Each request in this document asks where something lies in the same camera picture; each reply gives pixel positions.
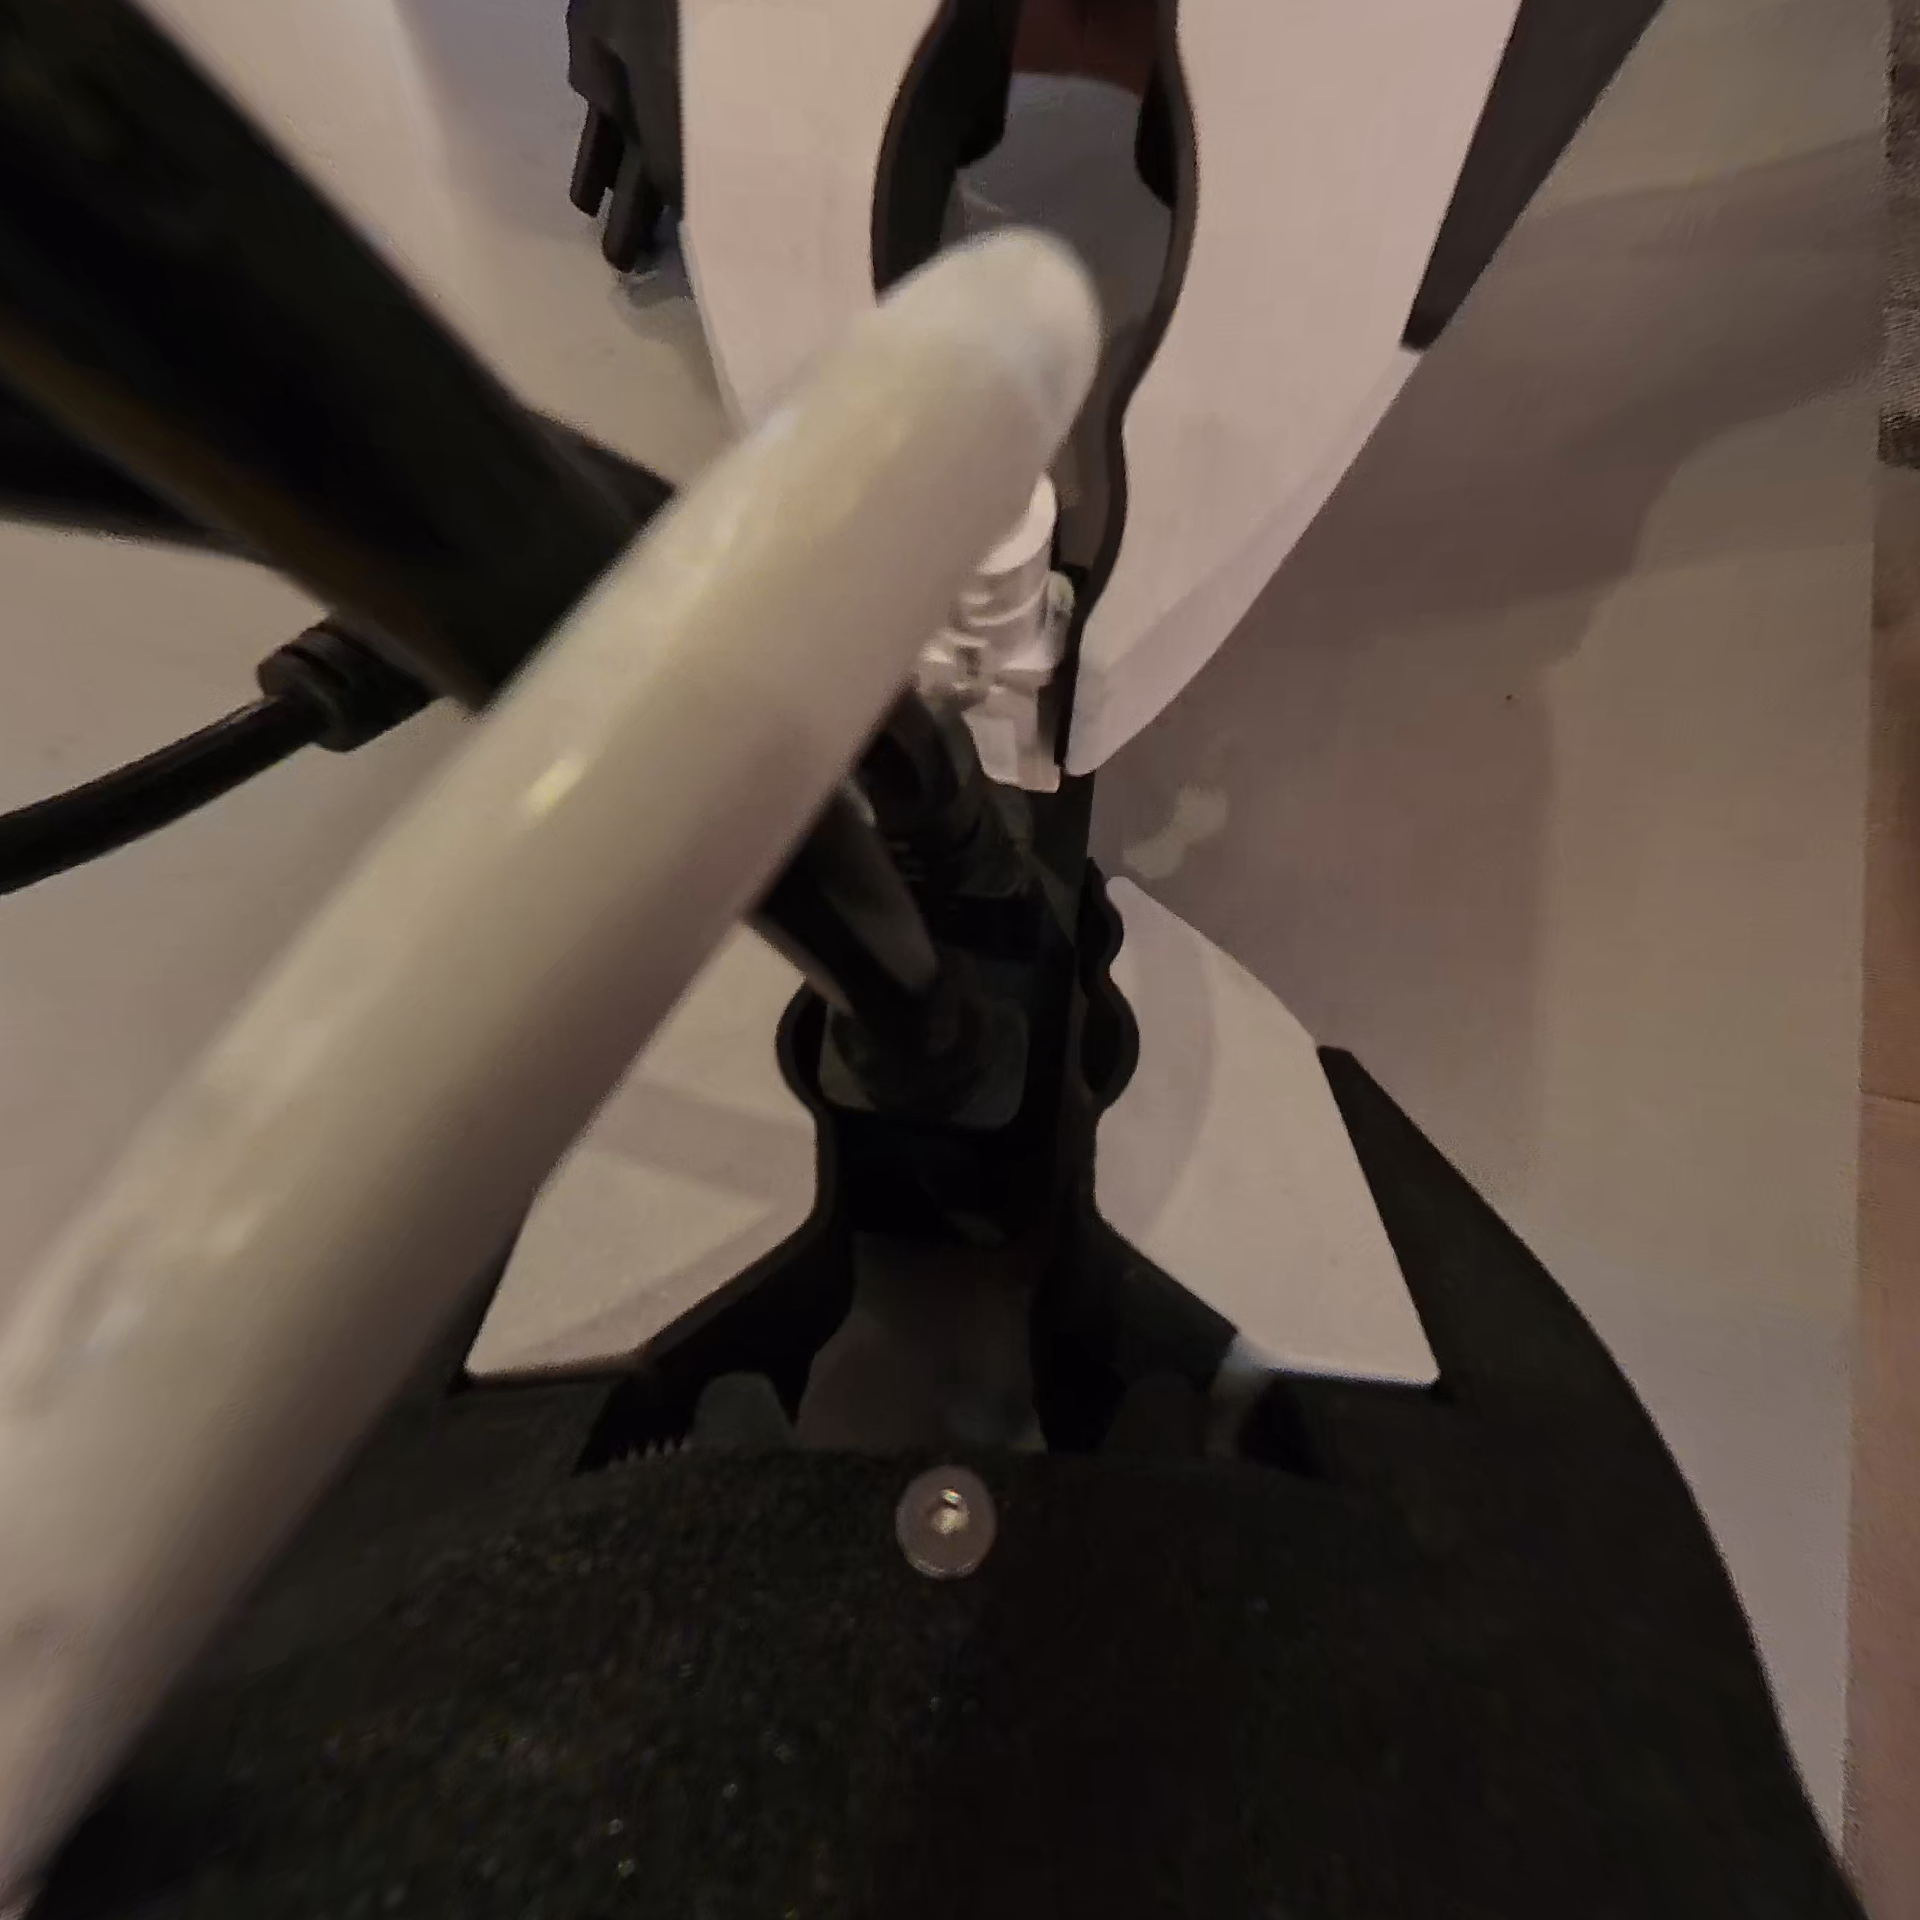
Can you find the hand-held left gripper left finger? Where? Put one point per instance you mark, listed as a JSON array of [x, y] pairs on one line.
[[661, 1200]]

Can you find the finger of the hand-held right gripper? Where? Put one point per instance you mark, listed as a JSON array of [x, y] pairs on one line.
[[781, 181], [1290, 330]]

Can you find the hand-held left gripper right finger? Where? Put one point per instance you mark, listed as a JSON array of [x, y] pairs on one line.
[[1244, 1170]]

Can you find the white desk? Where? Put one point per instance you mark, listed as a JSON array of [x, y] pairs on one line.
[[1651, 902]]

